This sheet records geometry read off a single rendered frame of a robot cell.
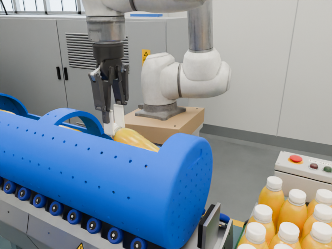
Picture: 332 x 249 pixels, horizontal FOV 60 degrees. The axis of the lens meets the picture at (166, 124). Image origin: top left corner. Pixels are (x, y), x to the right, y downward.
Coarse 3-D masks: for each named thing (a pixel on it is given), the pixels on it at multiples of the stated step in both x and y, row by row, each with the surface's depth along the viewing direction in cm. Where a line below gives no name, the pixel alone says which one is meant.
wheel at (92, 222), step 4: (88, 220) 80; (92, 220) 80; (96, 220) 79; (100, 220) 80; (88, 224) 80; (92, 224) 79; (96, 224) 79; (100, 224) 79; (88, 228) 79; (92, 228) 79; (96, 228) 78; (100, 228) 79; (92, 232) 78; (96, 232) 79
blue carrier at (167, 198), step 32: (0, 96) 113; (0, 128) 87; (32, 128) 82; (64, 128) 78; (96, 128) 99; (0, 160) 86; (32, 160) 78; (64, 160) 73; (96, 160) 69; (128, 160) 66; (160, 160) 63; (192, 160) 68; (64, 192) 75; (96, 192) 68; (128, 192) 64; (160, 192) 60; (192, 192) 71; (128, 224) 67; (160, 224) 61; (192, 224) 76
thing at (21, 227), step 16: (32, 192) 100; (0, 208) 100; (16, 208) 96; (48, 208) 92; (0, 224) 105; (16, 224) 96; (32, 224) 92; (48, 224) 89; (16, 240) 111; (32, 240) 95; (48, 240) 89; (64, 240) 86; (80, 240) 83; (128, 240) 80; (192, 240) 80; (224, 240) 78
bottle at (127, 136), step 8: (120, 128) 78; (128, 128) 77; (112, 136) 77; (120, 136) 75; (128, 136) 74; (136, 136) 75; (128, 144) 74; (136, 144) 73; (144, 144) 73; (152, 144) 74
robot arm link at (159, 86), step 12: (156, 60) 122; (168, 60) 122; (144, 72) 125; (156, 72) 122; (168, 72) 121; (144, 84) 126; (156, 84) 123; (168, 84) 122; (144, 96) 129; (156, 96) 125; (168, 96) 125
